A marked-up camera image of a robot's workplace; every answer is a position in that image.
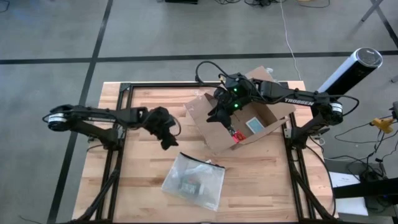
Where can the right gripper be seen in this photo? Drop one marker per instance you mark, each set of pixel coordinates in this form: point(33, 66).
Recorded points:
point(228, 105)

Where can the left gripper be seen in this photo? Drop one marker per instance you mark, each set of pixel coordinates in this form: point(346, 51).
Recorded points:
point(169, 140)

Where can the red snack packet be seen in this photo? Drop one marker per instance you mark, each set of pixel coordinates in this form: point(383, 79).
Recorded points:
point(238, 137)

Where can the brown cardboard shipping box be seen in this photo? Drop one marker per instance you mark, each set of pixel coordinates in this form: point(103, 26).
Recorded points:
point(211, 133)

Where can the clear zip pouch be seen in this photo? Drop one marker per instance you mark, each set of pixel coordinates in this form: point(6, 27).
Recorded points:
point(192, 183)

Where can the dark supplement bottle white cap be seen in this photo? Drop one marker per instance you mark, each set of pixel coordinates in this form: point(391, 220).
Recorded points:
point(190, 186)

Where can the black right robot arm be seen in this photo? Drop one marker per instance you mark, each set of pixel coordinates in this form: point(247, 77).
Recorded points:
point(295, 99)

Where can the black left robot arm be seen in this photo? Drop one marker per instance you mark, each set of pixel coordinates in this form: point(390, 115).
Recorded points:
point(93, 118)

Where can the green white small box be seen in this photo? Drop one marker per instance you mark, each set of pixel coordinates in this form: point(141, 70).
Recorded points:
point(255, 125)

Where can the white black cylinder tower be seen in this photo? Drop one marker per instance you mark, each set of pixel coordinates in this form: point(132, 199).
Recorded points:
point(351, 74)

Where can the white paper sheet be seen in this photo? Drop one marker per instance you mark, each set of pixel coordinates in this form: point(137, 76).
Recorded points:
point(348, 193)

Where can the black floor device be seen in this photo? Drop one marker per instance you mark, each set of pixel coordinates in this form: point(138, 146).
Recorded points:
point(182, 1)

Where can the black metal bar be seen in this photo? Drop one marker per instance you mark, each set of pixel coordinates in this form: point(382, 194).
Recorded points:
point(367, 188)

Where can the yellow clamp tool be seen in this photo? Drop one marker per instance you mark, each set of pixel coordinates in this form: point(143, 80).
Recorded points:
point(382, 124)

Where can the grey metal table leg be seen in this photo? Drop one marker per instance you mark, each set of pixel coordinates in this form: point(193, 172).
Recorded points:
point(371, 11)

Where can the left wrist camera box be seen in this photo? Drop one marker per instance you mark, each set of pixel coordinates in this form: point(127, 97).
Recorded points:
point(158, 116)

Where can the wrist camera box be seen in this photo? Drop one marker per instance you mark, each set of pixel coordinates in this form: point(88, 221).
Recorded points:
point(158, 116)
point(236, 82)

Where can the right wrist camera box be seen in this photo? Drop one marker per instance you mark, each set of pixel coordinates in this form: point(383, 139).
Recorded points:
point(236, 82)

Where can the black aluminium table frame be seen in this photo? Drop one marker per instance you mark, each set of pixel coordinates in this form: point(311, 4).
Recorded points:
point(161, 84)

